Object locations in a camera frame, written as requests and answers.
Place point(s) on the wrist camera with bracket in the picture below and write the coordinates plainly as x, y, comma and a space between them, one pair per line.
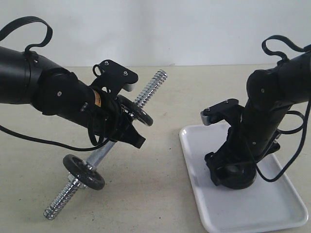
228, 110
114, 77

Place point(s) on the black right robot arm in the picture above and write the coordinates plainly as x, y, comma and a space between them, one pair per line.
281, 87

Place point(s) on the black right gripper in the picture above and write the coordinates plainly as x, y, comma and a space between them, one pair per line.
246, 143

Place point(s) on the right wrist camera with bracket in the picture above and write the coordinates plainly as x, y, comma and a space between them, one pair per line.
228, 110

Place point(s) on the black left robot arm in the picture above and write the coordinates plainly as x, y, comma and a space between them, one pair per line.
29, 78

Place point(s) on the black weight plate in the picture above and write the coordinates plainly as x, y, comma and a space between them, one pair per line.
80, 170
239, 176

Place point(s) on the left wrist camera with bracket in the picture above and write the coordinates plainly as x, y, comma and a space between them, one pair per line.
114, 77

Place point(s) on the black weight plate end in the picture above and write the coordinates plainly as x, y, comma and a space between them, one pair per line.
135, 111

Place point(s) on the chrome dumbbell bar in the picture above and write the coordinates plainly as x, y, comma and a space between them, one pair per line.
97, 155

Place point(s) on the white plastic tray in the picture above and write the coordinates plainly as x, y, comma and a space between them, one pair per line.
262, 207

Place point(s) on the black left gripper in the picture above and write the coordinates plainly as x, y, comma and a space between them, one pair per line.
105, 119

